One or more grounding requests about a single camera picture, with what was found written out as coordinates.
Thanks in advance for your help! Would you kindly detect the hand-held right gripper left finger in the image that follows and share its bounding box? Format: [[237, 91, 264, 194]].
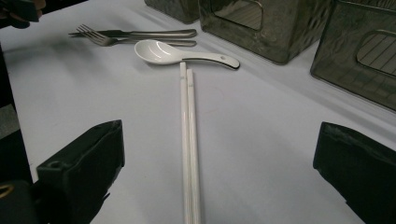
[[36, 119, 126, 224]]

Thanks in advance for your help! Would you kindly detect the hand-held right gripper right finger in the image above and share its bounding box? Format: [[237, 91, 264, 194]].
[[312, 121, 396, 224]]

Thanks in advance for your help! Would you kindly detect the smoked clear plastic bin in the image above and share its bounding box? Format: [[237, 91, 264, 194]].
[[309, 0, 396, 112], [144, 0, 201, 25], [198, 0, 334, 65]]

